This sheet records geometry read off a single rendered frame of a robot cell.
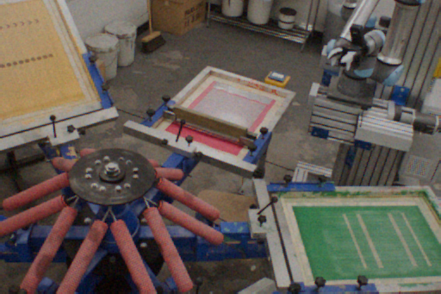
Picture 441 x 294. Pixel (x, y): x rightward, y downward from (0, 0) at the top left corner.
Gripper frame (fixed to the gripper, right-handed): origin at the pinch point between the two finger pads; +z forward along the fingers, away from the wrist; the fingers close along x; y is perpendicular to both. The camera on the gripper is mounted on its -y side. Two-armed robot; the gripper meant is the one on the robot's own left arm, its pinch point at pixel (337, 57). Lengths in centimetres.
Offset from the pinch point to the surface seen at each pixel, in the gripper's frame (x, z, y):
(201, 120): 74, -4, 55
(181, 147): 60, 24, 52
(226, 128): 61, -8, 56
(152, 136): 79, 24, 54
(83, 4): 310, -98, 59
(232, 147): 55, -7, 65
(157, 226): 20, 74, 43
